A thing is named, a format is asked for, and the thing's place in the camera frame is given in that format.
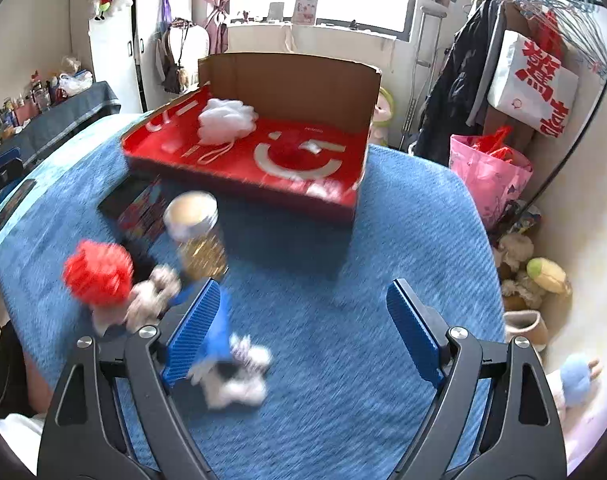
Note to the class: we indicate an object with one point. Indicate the row of small bottles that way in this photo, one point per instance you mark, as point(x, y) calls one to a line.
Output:
point(18, 107)

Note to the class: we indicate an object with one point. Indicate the dark printed packet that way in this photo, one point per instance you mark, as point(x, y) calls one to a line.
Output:
point(133, 205)

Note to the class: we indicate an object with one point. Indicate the green and yellow plush toy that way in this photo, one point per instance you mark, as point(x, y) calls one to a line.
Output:
point(548, 272)

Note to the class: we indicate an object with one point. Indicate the photo card on sill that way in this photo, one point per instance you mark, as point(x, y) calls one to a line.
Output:
point(304, 11)

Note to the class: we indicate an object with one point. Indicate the white plastic bag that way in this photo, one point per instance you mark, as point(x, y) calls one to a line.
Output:
point(75, 83)

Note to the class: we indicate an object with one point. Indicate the metal crutch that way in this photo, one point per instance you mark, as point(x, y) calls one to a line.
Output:
point(423, 60)

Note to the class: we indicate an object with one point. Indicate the beige powder puff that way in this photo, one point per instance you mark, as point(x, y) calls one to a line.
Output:
point(151, 300)

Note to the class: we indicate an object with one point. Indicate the red plastic bag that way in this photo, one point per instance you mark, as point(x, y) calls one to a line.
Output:
point(498, 146)

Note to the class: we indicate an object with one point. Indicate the dark red plush ball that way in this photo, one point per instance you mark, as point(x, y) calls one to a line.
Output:
point(289, 151)

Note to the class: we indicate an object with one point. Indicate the blue blanket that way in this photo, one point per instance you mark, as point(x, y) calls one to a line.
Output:
point(308, 310)

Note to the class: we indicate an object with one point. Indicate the white cloth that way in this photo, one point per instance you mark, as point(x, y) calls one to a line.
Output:
point(21, 440)

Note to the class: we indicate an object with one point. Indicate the cardboard box with red lining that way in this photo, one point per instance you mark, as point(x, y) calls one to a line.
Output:
point(283, 110)

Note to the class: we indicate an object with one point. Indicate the desk with dark blue cloth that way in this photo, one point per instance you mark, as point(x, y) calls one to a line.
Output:
point(58, 120)

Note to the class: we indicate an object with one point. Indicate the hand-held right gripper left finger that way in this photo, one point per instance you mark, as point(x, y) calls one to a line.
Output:
point(193, 332)

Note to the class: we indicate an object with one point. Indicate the green and pink plush doll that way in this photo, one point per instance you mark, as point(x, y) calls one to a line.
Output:
point(383, 110)

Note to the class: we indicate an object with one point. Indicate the dark jacket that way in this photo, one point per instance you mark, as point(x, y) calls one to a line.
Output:
point(458, 85)

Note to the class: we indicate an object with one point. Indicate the blue pompom plush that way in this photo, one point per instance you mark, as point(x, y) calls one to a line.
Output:
point(578, 371)

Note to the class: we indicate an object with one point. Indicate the bunch of clothes hangers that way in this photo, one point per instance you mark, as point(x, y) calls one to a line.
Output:
point(558, 7)

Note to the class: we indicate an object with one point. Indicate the small white rabbit plush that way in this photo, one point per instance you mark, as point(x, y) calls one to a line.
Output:
point(241, 382)

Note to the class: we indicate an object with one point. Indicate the pink shopping bag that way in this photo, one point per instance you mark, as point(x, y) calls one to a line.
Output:
point(488, 180)

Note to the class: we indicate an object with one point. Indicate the red mesh bath pouf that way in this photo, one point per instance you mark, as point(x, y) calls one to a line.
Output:
point(98, 275)

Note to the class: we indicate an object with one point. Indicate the person's dark clothing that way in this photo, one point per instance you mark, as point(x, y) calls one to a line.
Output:
point(8, 365)

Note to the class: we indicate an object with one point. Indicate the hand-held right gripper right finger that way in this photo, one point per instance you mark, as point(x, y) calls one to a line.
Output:
point(414, 332)

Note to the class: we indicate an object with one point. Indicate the white mesh bath pouf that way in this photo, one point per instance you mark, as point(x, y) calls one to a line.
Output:
point(228, 120)

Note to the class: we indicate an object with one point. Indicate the white bag with red print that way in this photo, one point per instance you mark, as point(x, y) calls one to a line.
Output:
point(531, 85)

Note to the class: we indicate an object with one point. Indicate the brown slipper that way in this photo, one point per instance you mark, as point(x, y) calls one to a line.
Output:
point(526, 329)

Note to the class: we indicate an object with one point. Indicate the black curved pole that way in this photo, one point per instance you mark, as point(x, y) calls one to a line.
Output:
point(591, 115)

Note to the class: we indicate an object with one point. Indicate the white wardrobe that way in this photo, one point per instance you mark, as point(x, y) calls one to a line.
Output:
point(108, 50)

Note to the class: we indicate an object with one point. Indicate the clear jar with gold lid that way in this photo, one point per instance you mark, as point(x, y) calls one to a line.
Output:
point(197, 240)

